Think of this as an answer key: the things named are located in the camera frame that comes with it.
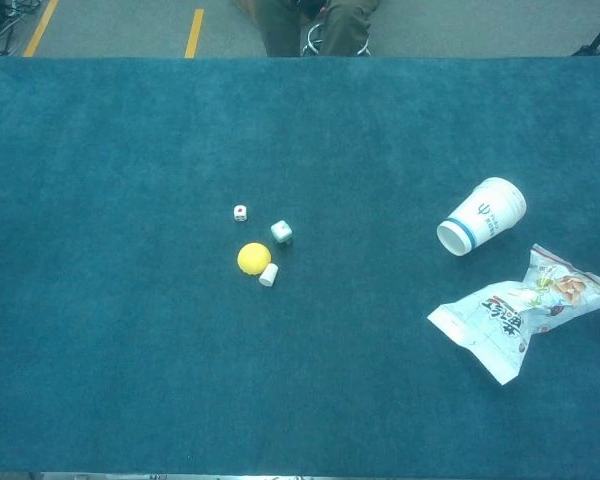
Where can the small green cube toy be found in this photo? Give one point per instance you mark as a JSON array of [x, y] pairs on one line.
[[282, 231]]

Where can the white die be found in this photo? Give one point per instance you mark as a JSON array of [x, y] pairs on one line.
[[240, 213]]

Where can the white paper cup blue stripe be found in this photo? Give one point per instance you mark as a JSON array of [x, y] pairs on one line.
[[485, 215]]

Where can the white printed snack bag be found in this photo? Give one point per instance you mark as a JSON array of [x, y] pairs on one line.
[[500, 320]]

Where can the small white bottle cap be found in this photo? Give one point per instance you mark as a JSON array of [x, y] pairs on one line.
[[268, 275]]

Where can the yellow ball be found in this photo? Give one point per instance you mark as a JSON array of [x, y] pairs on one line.
[[254, 257]]

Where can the teal table cloth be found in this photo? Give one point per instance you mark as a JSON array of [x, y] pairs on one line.
[[130, 325]]

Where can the person in olive trousers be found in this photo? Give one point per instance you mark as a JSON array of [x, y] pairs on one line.
[[280, 27]]

